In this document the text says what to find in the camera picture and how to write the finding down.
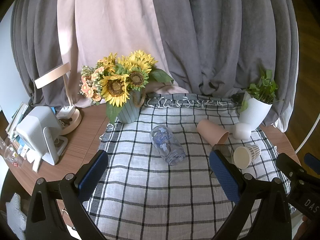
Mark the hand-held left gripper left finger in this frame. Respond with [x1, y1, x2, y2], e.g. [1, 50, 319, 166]
[25, 149, 109, 240]

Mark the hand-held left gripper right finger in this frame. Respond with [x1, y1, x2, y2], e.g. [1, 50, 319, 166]
[209, 149, 292, 240]

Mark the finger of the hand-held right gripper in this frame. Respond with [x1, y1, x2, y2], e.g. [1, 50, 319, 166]
[304, 153, 320, 175]
[276, 152, 307, 180]

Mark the clear glass cup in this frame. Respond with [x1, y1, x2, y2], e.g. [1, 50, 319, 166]
[209, 144, 234, 178]

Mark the plaid paper cup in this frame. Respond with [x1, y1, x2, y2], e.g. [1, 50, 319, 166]
[233, 144, 261, 169]

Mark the pink plastic cup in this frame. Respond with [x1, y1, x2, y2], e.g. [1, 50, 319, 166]
[196, 119, 230, 147]

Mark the small white cup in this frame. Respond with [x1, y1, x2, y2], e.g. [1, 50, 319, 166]
[232, 122, 252, 141]

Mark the white curved tube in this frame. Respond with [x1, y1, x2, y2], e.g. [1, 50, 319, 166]
[294, 114, 320, 156]

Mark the white ribbed plant pot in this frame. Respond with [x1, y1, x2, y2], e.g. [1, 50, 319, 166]
[239, 91, 273, 131]

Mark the checked black white cloth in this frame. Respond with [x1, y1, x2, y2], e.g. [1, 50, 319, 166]
[82, 93, 293, 240]

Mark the clear glass jar blue print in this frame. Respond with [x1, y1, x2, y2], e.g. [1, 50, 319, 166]
[149, 125, 186, 166]

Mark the white power adapter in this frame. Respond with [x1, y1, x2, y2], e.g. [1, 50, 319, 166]
[57, 105, 76, 118]

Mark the white box-shaped appliance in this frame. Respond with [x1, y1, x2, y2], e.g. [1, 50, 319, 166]
[16, 106, 69, 166]

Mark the teal ribbed vase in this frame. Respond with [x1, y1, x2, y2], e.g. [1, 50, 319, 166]
[116, 89, 147, 124]

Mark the green leafy plant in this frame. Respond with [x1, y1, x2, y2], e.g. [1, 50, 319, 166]
[239, 69, 282, 113]

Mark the striped cloth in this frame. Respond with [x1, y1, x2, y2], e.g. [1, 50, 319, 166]
[5, 193, 27, 240]

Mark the sunflower bouquet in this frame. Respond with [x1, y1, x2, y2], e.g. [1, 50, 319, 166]
[79, 50, 174, 124]

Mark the stack of books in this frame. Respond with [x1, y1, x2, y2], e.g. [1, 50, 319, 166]
[5, 102, 29, 142]

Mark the white desk lamp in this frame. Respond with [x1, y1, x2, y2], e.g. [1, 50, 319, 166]
[34, 62, 82, 136]

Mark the grey curtain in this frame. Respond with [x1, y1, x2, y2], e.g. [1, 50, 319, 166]
[147, 0, 300, 133]
[10, 0, 73, 107]

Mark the pink curtain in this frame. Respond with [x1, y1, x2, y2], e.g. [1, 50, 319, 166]
[57, 0, 190, 108]

